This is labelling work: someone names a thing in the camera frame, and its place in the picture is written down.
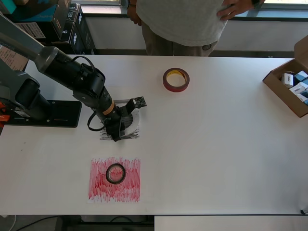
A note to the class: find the person in grey shirt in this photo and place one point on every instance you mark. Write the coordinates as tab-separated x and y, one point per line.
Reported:
183	24

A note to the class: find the black box with grid pattern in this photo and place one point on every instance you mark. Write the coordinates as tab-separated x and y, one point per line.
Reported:
32	29

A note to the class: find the small black box white text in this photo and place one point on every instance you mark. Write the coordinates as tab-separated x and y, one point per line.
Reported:
73	12

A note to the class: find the tall GX760A cardboard box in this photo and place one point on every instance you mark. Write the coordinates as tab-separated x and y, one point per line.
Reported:
12	60

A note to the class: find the dark grey Piper robot arm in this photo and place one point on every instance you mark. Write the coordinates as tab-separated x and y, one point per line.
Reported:
60	69

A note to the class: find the red tape roll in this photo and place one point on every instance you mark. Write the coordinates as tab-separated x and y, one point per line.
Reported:
175	89

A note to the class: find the white tape roll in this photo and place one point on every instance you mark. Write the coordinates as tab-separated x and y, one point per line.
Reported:
136	120

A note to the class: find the black box with teal script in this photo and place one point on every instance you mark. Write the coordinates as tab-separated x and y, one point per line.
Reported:
31	9

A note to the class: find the red scribbled paper sheet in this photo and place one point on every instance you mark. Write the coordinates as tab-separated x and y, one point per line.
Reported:
130	190

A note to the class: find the person right hand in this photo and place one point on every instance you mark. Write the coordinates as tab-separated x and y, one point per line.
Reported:
134	15

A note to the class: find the black AOC box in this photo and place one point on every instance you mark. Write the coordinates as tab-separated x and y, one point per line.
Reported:
57	36
83	36

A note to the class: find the person left hand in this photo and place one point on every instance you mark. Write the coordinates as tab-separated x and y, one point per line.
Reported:
234	8

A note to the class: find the black table frame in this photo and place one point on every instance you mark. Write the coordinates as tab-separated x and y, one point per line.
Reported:
72	223

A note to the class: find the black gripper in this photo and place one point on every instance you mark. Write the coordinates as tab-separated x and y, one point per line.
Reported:
115	118

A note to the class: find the black wrist watch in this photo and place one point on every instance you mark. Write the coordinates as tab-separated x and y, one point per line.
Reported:
255	3

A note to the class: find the black scribbled paper sheet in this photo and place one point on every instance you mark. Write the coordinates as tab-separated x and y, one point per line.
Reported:
106	137

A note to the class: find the white side table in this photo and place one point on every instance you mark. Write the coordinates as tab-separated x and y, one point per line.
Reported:
228	223

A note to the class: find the white and blue small carton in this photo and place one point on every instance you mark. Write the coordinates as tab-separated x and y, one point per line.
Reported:
303	98
298	89

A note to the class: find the open cardboard box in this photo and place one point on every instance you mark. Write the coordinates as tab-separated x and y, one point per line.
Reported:
276	84

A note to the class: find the black tape roll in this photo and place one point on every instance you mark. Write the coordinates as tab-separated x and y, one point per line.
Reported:
116	183

